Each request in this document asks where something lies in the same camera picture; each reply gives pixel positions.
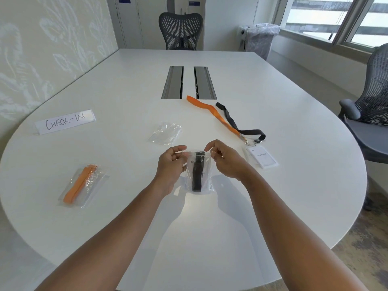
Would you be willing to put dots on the person's left hand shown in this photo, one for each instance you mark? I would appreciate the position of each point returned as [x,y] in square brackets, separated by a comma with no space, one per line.
[169,169]

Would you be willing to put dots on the person's right hand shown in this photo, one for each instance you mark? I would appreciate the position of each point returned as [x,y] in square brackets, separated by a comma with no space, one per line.
[227,162]

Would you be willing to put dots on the person's left thumb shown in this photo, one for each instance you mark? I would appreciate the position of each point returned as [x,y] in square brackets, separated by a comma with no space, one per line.
[177,149]

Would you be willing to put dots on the person's right thumb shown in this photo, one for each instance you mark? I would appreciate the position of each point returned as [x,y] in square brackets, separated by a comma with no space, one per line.
[215,156]

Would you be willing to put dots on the clear plastic bag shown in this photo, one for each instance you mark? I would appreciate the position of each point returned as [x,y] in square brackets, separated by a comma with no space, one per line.
[198,172]

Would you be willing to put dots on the person's right forearm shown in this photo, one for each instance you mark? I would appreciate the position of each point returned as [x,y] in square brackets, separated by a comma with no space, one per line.
[303,239]

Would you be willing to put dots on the person's left forearm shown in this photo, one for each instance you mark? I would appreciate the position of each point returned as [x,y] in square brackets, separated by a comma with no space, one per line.
[106,239]

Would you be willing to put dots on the empty crumpled clear bag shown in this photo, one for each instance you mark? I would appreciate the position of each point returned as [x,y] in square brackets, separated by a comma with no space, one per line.
[165,133]

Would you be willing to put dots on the white name badge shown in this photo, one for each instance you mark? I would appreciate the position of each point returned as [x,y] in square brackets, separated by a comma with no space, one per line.
[268,162]
[257,154]

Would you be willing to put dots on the white paper sign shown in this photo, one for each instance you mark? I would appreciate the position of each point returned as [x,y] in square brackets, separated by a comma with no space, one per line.
[65,121]

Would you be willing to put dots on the black mesh office chair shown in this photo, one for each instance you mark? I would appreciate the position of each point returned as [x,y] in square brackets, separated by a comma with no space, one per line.
[181,30]

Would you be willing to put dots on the bin with clear liner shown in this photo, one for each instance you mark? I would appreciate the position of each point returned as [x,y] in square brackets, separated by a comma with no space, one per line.
[260,39]

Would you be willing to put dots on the white cabinet doors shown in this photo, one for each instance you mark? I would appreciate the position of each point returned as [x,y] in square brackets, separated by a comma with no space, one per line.
[157,21]

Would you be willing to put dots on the grey mesh office chair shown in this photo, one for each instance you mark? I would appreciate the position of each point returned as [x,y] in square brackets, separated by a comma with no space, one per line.
[368,109]

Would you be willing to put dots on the window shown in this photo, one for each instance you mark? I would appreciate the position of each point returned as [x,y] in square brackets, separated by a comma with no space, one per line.
[336,19]

